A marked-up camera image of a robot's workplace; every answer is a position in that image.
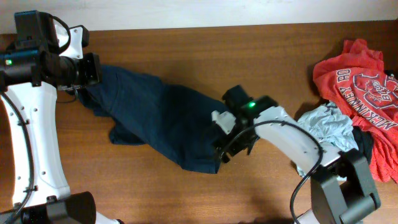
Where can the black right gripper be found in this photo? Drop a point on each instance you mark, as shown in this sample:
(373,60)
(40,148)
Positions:
(236,144)

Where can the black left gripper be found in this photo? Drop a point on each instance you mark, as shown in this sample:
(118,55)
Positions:
(91,61)

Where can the navy blue shorts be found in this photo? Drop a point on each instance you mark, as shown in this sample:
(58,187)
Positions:
(173,119)

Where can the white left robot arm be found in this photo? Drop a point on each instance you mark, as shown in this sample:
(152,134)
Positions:
(46,57)

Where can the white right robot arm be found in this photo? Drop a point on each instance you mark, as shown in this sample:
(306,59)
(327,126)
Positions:
(337,186)

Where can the light blue crumpled shirt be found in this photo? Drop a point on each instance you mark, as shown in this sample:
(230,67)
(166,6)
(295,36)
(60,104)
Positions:
(330,126)

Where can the black garment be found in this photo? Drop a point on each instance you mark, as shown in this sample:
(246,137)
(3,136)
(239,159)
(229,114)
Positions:
(364,142)

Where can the red printed t-shirt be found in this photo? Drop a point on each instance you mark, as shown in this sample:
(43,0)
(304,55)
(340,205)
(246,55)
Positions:
(357,83)

